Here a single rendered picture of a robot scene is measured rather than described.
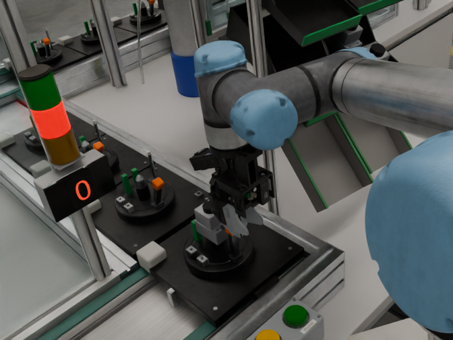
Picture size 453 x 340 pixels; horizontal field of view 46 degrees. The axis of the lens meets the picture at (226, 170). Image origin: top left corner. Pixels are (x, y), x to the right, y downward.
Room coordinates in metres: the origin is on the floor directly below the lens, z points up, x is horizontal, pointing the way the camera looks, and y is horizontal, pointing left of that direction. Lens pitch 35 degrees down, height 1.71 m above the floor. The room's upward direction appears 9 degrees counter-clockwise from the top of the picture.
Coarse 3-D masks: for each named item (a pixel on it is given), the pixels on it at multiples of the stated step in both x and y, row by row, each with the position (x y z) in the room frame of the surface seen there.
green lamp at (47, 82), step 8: (40, 80) 0.74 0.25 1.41; (48, 80) 0.75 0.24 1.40; (24, 88) 0.75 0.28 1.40; (32, 88) 0.74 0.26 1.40; (40, 88) 0.74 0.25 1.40; (48, 88) 0.75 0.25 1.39; (56, 88) 0.76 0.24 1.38; (32, 96) 0.74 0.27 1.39; (40, 96) 0.74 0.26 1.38; (48, 96) 0.75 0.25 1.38; (56, 96) 0.76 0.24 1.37; (32, 104) 0.74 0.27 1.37; (40, 104) 0.74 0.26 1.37; (48, 104) 0.74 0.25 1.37; (56, 104) 0.75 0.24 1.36
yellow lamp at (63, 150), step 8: (40, 136) 0.76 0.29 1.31; (64, 136) 0.75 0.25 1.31; (72, 136) 0.76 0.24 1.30; (48, 144) 0.74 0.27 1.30; (56, 144) 0.74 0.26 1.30; (64, 144) 0.74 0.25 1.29; (72, 144) 0.75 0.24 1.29; (48, 152) 0.75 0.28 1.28; (56, 152) 0.74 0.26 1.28; (64, 152) 0.74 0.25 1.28; (72, 152) 0.75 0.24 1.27; (56, 160) 0.74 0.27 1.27; (64, 160) 0.74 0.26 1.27; (72, 160) 0.75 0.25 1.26
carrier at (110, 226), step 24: (120, 192) 1.02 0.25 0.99; (144, 192) 0.98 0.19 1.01; (168, 192) 0.99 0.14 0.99; (192, 192) 1.01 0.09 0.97; (96, 216) 0.97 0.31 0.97; (120, 216) 0.95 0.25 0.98; (144, 216) 0.92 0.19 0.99; (168, 216) 0.93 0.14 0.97; (192, 216) 0.92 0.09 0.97; (120, 240) 0.87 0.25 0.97; (144, 240) 0.86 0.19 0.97
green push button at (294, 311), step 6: (294, 306) 0.62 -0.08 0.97; (300, 306) 0.62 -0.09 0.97; (288, 312) 0.61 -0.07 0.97; (294, 312) 0.61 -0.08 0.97; (300, 312) 0.61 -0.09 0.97; (306, 312) 0.61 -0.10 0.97; (288, 318) 0.60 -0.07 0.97; (294, 318) 0.60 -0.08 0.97; (300, 318) 0.60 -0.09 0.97; (306, 318) 0.60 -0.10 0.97; (294, 324) 0.59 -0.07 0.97; (300, 324) 0.59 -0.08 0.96
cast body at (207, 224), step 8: (208, 200) 0.82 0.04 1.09; (200, 208) 0.79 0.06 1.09; (208, 208) 0.78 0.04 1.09; (200, 216) 0.78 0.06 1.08; (208, 216) 0.77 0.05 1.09; (200, 224) 0.79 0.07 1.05; (208, 224) 0.76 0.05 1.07; (216, 224) 0.77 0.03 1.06; (200, 232) 0.79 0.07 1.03; (208, 232) 0.77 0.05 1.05; (216, 232) 0.75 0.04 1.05; (224, 232) 0.76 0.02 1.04; (216, 240) 0.75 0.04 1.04
